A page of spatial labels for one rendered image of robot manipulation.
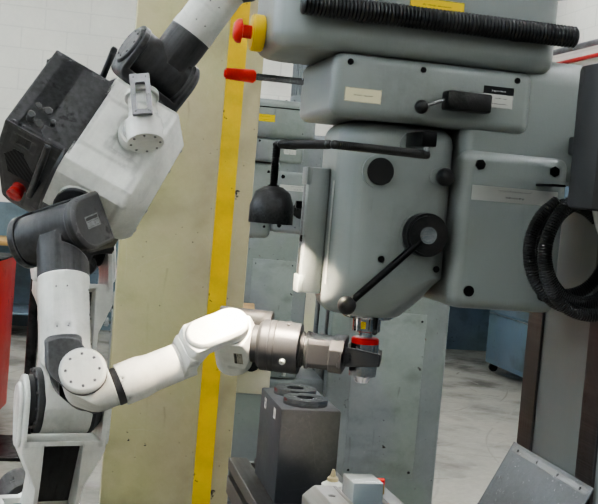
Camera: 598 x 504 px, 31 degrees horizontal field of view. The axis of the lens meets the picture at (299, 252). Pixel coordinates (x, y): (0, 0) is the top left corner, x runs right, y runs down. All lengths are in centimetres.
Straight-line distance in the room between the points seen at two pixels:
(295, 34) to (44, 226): 57
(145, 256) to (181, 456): 67
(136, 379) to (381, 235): 47
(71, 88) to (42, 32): 878
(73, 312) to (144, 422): 175
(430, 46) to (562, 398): 68
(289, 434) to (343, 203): 56
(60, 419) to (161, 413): 124
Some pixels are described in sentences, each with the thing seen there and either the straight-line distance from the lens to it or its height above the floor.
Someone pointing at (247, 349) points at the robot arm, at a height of 123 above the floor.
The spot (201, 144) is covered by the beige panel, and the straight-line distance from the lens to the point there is 349.
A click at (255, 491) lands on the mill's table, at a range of 220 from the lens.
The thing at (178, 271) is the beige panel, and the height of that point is 122.
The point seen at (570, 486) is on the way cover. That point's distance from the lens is 192.
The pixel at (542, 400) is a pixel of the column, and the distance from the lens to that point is 204.
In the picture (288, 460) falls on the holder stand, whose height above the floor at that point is 99.
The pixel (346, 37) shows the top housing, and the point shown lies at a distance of 168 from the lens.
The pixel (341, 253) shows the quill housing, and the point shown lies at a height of 141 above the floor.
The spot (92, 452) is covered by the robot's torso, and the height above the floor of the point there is 91.
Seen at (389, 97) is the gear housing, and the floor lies 167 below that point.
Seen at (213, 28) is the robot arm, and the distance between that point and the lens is 217.
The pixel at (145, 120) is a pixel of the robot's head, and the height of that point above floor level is 161.
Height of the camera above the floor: 150
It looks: 3 degrees down
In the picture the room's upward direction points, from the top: 5 degrees clockwise
